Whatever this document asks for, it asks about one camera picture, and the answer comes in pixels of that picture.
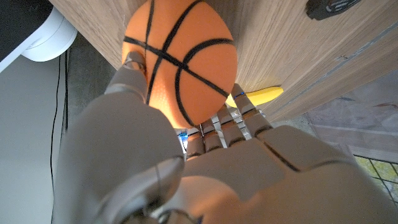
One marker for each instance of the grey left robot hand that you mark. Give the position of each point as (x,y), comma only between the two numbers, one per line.
(248,180)

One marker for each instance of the orange toy basketball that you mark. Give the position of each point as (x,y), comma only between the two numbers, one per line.
(199,62)

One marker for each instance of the yellow toy banana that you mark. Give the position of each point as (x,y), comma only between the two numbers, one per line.
(264,94)

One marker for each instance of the printed window backdrop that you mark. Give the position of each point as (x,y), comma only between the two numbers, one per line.
(357,118)

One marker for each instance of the white robot torso base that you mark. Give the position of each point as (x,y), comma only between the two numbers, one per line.
(49,37)

